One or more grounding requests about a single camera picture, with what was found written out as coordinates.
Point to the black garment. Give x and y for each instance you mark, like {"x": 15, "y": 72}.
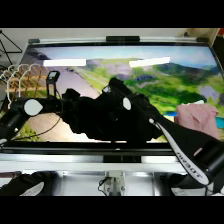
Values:
{"x": 100, "y": 120}

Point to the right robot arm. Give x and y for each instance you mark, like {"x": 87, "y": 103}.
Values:
{"x": 186, "y": 140}

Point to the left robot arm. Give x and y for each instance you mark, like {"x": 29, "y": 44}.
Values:
{"x": 16, "y": 115}

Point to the pink shirt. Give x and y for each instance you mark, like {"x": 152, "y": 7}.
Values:
{"x": 196, "y": 118}

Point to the white clothes hanger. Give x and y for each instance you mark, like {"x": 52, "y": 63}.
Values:
{"x": 20, "y": 71}
{"x": 36, "y": 66}
{"x": 10, "y": 77}

